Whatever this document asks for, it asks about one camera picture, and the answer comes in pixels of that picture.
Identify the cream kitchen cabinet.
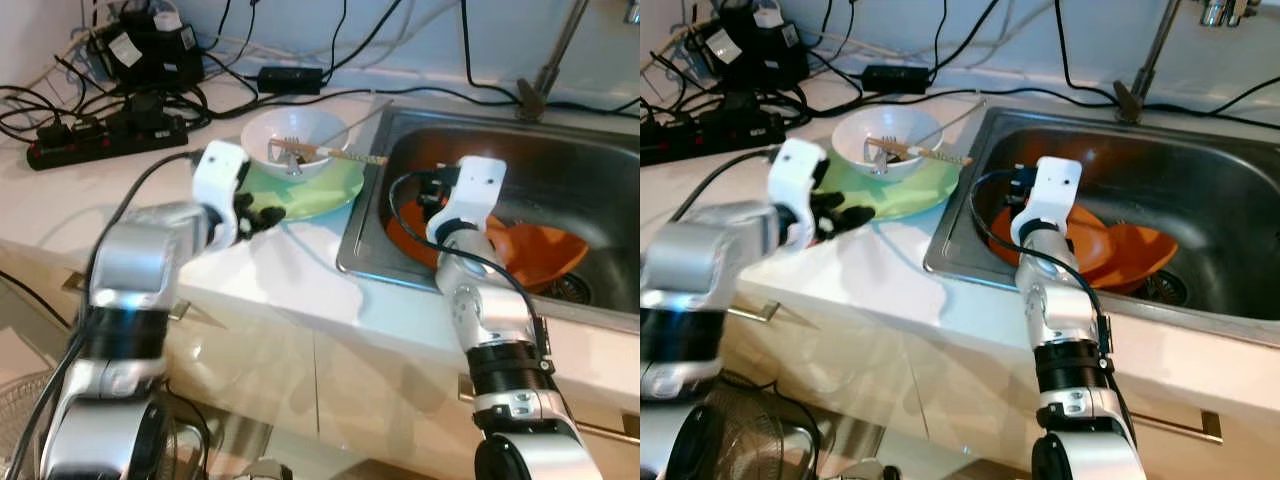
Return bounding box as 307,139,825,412
720,290,1280,480
0,240,641,480

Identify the green plate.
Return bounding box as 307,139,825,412
240,155,366,223
825,150,966,221

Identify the white bowl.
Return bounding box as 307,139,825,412
240,107,351,181
833,105,944,181

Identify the orange bowl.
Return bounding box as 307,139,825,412
1085,225,1181,294
490,225,591,293

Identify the large black plug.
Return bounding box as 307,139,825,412
715,88,776,126
120,88,181,129

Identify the black power adapter brick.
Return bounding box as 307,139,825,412
257,65,323,96
862,65,931,96

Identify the stainless steel sink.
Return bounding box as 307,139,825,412
922,105,1280,346
335,105,641,331

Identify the black power strip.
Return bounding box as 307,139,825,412
27,110,191,171
640,110,786,166

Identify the black charger with white label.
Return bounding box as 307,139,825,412
95,10,206,91
700,8,809,91

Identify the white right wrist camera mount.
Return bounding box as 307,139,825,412
1010,157,1084,246
425,157,506,246

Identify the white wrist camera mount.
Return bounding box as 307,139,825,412
1010,157,1084,246
192,140,251,251
425,157,506,246
775,138,829,251

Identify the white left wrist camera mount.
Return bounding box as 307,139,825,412
192,140,251,251
775,138,829,251

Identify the black power cable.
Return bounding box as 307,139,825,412
1053,0,1280,116
458,0,641,113

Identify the wire-guard floor fan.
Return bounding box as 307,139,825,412
640,372,836,480
0,370,211,480

